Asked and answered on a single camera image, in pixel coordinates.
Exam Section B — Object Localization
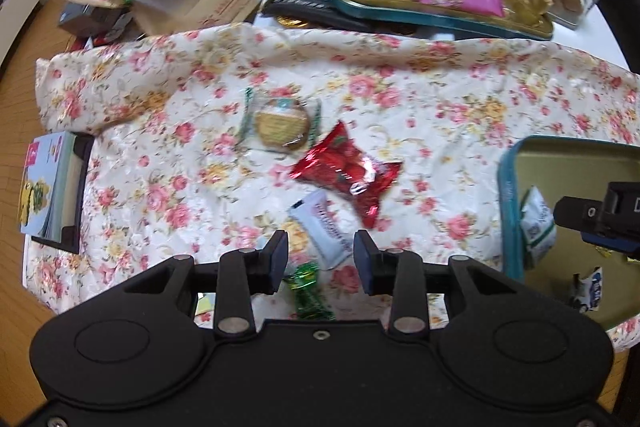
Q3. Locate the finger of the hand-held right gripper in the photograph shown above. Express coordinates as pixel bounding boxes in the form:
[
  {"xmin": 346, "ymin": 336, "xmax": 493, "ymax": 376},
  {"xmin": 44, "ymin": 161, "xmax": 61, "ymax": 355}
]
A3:
[{"xmin": 554, "ymin": 196, "xmax": 607, "ymax": 230}]

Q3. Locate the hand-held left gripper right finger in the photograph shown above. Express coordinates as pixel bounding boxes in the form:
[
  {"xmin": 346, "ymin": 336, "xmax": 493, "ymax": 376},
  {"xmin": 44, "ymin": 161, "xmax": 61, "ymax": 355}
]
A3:
[{"xmin": 352, "ymin": 229, "xmax": 521, "ymax": 336}]

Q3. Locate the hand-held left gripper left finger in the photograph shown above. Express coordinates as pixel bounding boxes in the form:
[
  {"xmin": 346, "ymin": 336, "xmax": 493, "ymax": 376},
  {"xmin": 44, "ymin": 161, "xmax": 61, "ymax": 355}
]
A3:
[{"xmin": 122, "ymin": 229, "xmax": 290, "ymax": 338}]

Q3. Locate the green foil candy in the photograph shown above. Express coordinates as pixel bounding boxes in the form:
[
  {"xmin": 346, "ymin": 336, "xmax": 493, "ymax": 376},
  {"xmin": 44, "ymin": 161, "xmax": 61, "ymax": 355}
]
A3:
[{"xmin": 284, "ymin": 259, "xmax": 336, "ymax": 322}]

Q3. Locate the white green triangular packet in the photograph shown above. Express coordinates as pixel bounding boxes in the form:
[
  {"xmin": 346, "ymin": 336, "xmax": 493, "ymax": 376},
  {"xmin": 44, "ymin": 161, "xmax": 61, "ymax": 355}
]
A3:
[{"xmin": 520, "ymin": 186, "xmax": 557, "ymax": 269}]

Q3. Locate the white snack packet blue print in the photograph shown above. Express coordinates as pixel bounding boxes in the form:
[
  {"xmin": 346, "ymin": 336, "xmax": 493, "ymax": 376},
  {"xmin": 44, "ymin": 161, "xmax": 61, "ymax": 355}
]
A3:
[{"xmin": 287, "ymin": 189, "xmax": 353, "ymax": 272}]

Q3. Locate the red foil snack packet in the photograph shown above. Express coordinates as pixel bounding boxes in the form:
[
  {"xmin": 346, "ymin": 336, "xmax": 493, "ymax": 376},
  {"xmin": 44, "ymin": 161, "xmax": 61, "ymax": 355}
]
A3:
[{"xmin": 291, "ymin": 121, "xmax": 405, "ymax": 230}]

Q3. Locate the round cookie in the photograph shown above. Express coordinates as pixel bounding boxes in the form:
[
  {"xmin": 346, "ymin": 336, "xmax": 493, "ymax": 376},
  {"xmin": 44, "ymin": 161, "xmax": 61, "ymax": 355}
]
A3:
[{"xmin": 239, "ymin": 88, "xmax": 323, "ymax": 152}]

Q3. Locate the floral tablecloth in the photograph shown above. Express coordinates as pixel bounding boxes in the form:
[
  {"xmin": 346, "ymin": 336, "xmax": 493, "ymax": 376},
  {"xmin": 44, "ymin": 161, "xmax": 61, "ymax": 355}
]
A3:
[{"xmin": 22, "ymin": 23, "xmax": 640, "ymax": 353}]

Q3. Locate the children's picture book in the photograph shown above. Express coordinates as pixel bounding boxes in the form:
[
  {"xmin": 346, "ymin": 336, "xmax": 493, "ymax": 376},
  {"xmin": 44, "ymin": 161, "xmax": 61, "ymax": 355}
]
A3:
[{"xmin": 17, "ymin": 131, "xmax": 95, "ymax": 255}]

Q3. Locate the black chocolate bar wrapper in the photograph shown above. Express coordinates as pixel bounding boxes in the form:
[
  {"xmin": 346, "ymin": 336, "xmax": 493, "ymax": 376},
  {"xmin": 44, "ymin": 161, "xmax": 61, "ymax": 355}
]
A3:
[{"xmin": 262, "ymin": 0, "xmax": 416, "ymax": 35}]

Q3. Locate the dark grey box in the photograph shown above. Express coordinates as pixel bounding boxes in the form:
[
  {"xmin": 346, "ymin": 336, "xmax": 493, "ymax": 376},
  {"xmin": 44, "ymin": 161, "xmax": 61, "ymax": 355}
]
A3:
[{"xmin": 57, "ymin": 2, "xmax": 133, "ymax": 40}]

